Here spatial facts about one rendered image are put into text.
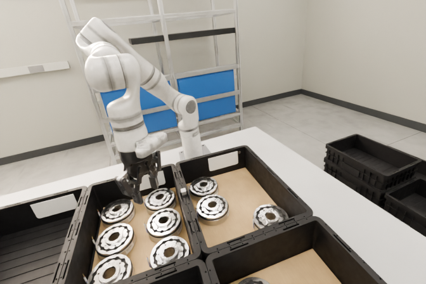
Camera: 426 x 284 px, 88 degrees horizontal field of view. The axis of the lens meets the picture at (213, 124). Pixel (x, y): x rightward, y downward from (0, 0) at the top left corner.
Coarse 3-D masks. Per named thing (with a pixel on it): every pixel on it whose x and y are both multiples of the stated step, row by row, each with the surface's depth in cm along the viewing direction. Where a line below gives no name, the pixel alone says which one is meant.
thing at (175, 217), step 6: (162, 210) 70; (168, 210) 70; (174, 210) 70; (156, 216) 69; (174, 216) 68; (150, 222) 67; (174, 222) 66; (150, 228) 65; (156, 228) 64; (162, 228) 64; (168, 228) 64; (174, 228) 64; (156, 234) 63; (162, 234) 62; (168, 234) 63
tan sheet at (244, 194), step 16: (224, 176) 89; (240, 176) 88; (224, 192) 80; (240, 192) 79; (256, 192) 79; (240, 208) 73; (256, 208) 72; (224, 224) 67; (240, 224) 67; (208, 240) 63; (224, 240) 62
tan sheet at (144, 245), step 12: (144, 204) 78; (144, 216) 73; (132, 228) 69; (144, 228) 69; (144, 240) 65; (96, 252) 63; (132, 252) 61; (144, 252) 61; (96, 264) 59; (132, 264) 58; (144, 264) 58
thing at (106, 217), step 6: (108, 204) 75; (114, 204) 75; (126, 204) 75; (132, 204) 74; (102, 210) 73; (108, 210) 73; (126, 210) 72; (102, 216) 71; (108, 216) 70; (114, 216) 70; (120, 216) 70; (126, 216) 70; (108, 222) 68; (114, 222) 68
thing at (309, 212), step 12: (204, 156) 85; (180, 168) 79; (264, 168) 75; (180, 180) 73; (276, 180) 69; (288, 192) 64; (192, 204) 62; (300, 204) 59; (192, 216) 58; (300, 216) 55; (264, 228) 53; (276, 228) 53; (204, 240) 52; (228, 240) 51; (240, 240) 51; (204, 252) 49
